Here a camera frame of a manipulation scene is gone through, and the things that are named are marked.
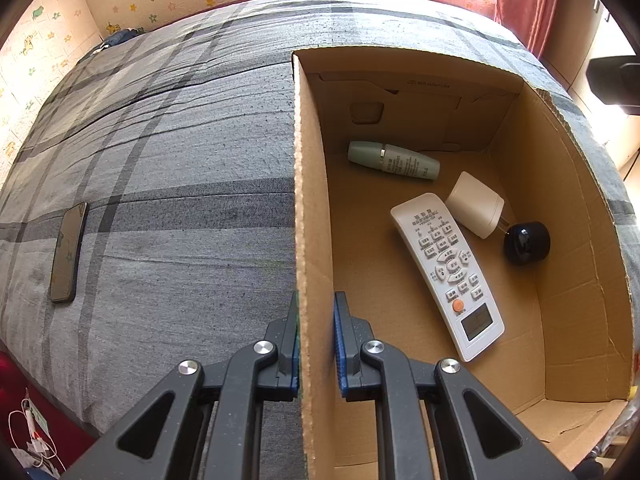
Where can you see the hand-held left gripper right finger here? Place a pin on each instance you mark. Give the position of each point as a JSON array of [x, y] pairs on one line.
[[341, 350]]

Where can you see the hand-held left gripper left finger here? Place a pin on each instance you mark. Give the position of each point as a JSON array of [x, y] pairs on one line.
[[295, 350]]

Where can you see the cardboard box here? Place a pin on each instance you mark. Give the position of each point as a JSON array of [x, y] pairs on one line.
[[375, 285]]

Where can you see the white remote control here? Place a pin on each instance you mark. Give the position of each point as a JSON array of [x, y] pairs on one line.
[[450, 270]]

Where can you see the black round device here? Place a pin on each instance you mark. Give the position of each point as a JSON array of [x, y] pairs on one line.
[[525, 242]]

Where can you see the white charger adapter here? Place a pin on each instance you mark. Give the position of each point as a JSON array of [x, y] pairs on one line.
[[472, 202]]

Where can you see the pale green bottle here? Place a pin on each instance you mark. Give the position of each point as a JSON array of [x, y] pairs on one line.
[[395, 160]]

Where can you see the red curtain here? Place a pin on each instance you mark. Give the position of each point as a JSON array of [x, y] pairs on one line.
[[530, 0]]

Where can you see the grey plaid bedsheet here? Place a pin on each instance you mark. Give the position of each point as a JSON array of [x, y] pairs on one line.
[[175, 160]]

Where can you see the black smartphone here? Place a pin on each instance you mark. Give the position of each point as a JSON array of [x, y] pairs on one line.
[[69, 255]]

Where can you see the clear plastic bag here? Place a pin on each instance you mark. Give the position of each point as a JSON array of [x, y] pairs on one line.
[[617, 430]]

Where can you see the dark blue cloth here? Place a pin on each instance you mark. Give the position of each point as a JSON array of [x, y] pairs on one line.
[[119, 37]]

